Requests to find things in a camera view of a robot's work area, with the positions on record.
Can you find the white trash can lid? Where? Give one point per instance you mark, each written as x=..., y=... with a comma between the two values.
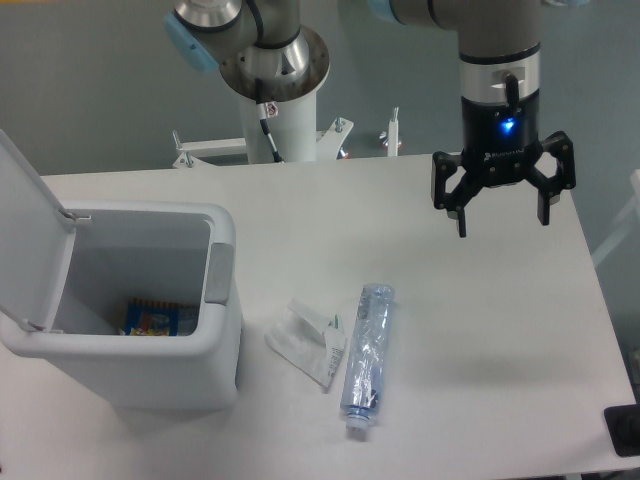
x=38, y=236

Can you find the black device at table edge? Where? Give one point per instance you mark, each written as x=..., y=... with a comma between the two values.
x=623, y=426

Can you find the white left base bracket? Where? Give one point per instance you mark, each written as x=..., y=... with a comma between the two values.
x=189, y=154

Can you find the white right base bracket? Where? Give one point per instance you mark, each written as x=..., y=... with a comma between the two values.
x=330, y=143

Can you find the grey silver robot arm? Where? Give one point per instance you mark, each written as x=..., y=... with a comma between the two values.
x=269, y=58

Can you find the blue yellow snack packet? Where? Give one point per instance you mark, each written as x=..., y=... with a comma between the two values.
x=158, y=318

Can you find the white upright bracket post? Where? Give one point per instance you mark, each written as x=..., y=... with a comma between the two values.
x=390, y=139

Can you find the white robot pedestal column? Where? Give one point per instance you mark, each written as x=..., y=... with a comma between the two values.
x=293, y=130

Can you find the white frame at right edge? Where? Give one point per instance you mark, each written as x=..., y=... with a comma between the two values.
x=620, y=226

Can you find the white plastic trash can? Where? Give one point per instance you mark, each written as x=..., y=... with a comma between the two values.
x=170, y=252

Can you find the white plastic wrapper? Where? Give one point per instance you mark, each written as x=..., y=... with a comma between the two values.
x=310, y=341

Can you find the crushed clear plastic bottle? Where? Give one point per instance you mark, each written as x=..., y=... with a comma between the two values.
x=364, y=376

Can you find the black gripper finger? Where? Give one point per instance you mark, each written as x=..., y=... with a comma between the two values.
x=560, y=147
x=444, y=166

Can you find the white base bracket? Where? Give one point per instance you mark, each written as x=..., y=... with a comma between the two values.
x=189, y=154
x=330, y=143

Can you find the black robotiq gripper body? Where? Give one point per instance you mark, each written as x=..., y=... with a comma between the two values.
x=500, y=143

